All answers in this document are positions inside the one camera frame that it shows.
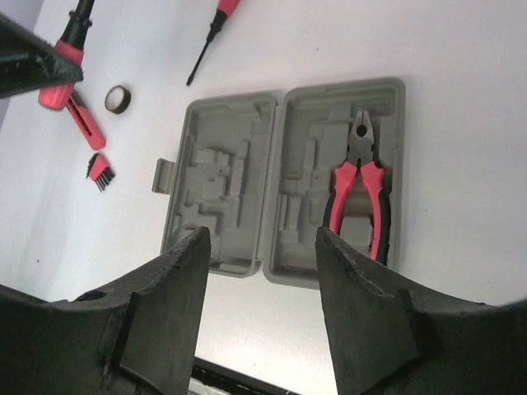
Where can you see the red screwdriver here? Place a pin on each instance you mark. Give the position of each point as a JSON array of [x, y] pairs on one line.
[[71, 46], [224, 10]]

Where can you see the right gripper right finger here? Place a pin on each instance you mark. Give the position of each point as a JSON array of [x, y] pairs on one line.
[[390, 335]]

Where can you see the black tape roll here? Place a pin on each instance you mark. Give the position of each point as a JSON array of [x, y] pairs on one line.
[[118, 99]]

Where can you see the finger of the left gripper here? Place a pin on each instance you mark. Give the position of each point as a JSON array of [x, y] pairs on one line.
[[29, 63]]

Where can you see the red hex key set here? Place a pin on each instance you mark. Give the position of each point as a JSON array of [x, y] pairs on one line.
[[99, 171]]

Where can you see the grey plastic tool case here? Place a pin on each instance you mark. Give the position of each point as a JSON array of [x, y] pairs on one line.
[[258, 172]]

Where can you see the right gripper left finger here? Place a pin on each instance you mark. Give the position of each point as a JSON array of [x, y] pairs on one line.
[[134, 335]]

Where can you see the red utility knife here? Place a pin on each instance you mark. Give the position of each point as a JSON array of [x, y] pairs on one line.
[[86, 122]]

